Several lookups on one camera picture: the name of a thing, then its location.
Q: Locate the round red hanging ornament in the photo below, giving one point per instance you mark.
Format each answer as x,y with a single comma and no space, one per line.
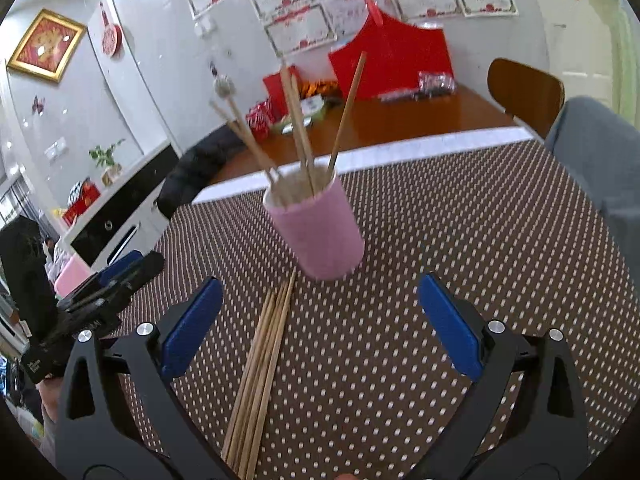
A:
111,39

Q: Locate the person's left hand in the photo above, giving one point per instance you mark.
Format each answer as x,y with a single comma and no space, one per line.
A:
50,400

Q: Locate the black jacket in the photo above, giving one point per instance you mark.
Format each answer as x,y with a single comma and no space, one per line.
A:
195,170

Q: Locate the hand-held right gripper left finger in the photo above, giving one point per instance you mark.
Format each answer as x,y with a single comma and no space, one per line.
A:
192,330

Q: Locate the large red gift bag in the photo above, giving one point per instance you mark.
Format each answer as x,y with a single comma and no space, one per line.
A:
395,60

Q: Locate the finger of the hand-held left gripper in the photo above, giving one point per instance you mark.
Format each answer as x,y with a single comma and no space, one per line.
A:
120,263
145,270

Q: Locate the butterfly wall decoration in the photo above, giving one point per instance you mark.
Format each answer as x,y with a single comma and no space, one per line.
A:
38,105

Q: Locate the green curtain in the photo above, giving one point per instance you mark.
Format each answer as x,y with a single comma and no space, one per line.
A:
622,35

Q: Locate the orange snacks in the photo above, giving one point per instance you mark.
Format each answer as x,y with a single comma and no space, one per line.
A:
317,88

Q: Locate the hanging grey brush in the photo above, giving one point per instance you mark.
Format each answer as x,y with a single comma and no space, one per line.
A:
223,85

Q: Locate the brown polka dot tablecloth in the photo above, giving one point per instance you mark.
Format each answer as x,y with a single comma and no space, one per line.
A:
425,220

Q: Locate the flat black packet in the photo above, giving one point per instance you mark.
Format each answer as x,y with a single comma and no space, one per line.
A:
400,96

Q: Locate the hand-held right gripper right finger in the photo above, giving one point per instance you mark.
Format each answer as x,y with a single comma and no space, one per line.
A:
450,327

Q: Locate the black and white cloth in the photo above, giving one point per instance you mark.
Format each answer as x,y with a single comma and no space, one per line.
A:
79,187

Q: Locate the pink cup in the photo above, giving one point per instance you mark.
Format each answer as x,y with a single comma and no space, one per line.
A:
315,235

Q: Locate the clear packet of dark items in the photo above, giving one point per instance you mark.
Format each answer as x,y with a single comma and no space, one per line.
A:
437,83

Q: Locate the double white wall switch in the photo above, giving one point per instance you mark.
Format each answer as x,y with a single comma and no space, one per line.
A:
55,150

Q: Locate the grey garment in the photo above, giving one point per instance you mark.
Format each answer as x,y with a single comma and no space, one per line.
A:
595,150

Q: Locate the red cola can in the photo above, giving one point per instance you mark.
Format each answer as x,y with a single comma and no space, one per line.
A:
265,106
257,122

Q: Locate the white door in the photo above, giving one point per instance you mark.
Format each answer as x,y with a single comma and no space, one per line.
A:
580,50

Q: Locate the brown wooden chair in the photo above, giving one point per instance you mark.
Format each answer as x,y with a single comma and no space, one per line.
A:
525,92

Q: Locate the pile of wooden chopsticks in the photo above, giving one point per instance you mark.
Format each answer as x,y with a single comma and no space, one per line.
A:
260,370

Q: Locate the red basket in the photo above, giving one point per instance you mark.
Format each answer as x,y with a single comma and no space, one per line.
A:
82,203

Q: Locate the large dark object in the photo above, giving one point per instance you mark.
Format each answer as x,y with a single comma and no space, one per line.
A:
25,270

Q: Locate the single wooden chopstick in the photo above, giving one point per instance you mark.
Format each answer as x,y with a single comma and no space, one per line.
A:
253,135
301,110
236,135
292,110
347,110

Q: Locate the pink container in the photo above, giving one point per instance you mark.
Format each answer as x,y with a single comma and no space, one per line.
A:
72,275

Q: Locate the person's right hand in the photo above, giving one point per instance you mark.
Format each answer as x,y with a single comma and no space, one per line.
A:
346,477

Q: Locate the white and black cabinet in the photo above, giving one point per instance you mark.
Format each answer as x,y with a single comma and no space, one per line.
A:
115,210

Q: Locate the gold framed red picture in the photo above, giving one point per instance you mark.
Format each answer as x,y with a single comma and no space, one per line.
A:
45,45

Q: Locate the green tray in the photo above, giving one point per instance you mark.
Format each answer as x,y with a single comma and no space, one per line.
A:
312,107

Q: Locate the small red box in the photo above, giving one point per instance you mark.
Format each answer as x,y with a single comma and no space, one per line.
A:
275,87

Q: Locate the potted green plant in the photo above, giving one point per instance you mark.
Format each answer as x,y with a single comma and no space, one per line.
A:
105,152

